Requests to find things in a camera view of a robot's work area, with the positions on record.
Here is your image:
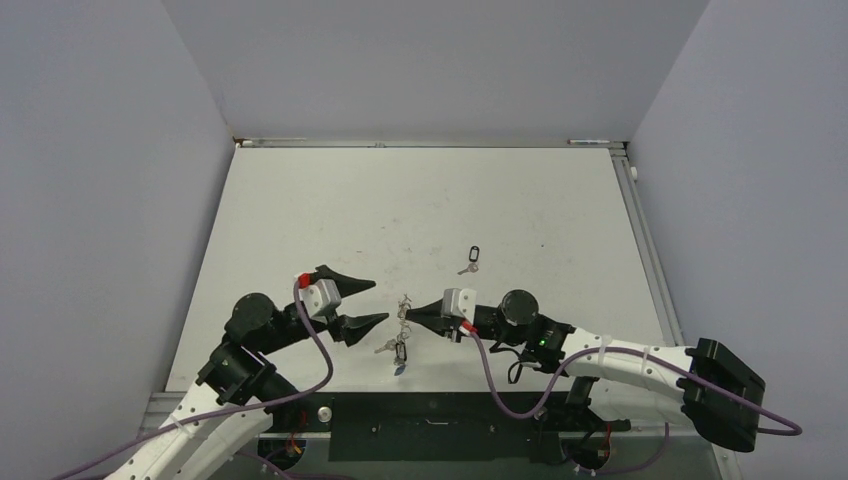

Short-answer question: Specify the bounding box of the metal disc keyring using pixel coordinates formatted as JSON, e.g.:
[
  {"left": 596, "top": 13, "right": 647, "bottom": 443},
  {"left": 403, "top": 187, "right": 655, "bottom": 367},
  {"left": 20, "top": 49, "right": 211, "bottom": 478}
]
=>
[{"left": 396, "top": 294, "right": 412, "bottom": 349}]

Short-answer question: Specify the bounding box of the key with black tag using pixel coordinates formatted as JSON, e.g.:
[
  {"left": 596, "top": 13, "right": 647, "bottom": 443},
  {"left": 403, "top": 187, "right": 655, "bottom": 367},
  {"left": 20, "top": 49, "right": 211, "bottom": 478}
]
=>
[{"left": 457, "top": 245, "right": 480, "bottom": 275}]

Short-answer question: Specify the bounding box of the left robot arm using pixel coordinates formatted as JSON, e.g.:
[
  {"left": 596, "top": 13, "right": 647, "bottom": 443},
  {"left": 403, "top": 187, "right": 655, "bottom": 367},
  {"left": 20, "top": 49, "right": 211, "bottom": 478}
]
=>
[{"left": 110, "top": 265, "right": 388, "bottom": 479}]

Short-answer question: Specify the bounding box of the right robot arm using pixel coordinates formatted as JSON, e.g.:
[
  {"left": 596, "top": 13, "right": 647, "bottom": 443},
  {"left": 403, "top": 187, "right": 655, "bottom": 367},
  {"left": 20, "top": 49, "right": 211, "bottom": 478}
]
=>
[{"left": 403, "top": 289, "right": 766, "bottom": 453}]

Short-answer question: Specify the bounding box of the red white marker pen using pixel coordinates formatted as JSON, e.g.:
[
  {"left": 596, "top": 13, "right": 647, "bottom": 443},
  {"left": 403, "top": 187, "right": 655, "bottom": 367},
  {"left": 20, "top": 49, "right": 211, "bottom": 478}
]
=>
[{"left": 567, "top": 139, "right": 613, "bottom": 147}]

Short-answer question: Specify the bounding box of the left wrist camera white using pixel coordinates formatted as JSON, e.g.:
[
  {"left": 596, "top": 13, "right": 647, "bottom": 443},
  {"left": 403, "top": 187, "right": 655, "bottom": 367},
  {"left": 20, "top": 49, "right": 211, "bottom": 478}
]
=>
[{"left": 300, "top": 280, "right": 342, "bottom": 323}]

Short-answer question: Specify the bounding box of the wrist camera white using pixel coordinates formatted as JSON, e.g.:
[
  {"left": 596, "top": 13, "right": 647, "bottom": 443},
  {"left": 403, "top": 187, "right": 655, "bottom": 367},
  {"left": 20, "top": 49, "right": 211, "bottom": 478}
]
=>
[
  {"left": 441, "top": 288, "right": 477, "bottom": 323},
  {"left": 300, "top": 280, "right": 342, "bottom": 323}
]

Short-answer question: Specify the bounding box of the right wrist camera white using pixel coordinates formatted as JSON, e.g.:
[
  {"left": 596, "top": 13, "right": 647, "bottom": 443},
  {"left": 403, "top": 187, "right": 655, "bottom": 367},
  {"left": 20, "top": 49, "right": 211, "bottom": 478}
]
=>
[{"left": 441, "top": 288, "right": 477, "bottom": 323}]

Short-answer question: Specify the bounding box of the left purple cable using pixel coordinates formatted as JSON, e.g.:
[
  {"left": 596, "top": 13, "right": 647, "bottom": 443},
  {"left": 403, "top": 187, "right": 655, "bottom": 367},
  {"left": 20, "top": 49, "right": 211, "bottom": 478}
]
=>
[{"left": 52, "top": 272, "right": 335, "bottom": 480}]

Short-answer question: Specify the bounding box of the purple cable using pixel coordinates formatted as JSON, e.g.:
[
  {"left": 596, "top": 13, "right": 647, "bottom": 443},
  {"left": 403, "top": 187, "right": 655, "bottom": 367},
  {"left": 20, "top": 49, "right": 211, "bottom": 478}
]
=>
[
  {"left": 52, "top": 272, "right": 335, "bottom": 480},
  {"left": 463, "top": 321, "right": 803, "bottom": 439}
]

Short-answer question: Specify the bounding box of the aluminium table frame rail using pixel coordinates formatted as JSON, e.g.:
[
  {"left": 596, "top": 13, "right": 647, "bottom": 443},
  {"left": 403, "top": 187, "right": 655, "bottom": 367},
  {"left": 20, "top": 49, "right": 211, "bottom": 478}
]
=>
[{"left": 609, "top": 142, "right": 743, "bottom": 480}]

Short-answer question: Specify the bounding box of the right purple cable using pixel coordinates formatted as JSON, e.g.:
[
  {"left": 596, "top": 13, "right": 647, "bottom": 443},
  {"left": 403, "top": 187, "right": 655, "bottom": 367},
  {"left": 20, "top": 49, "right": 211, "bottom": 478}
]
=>
[{"left": 463, "top": 321, "right": 803, "bottom": 439}]

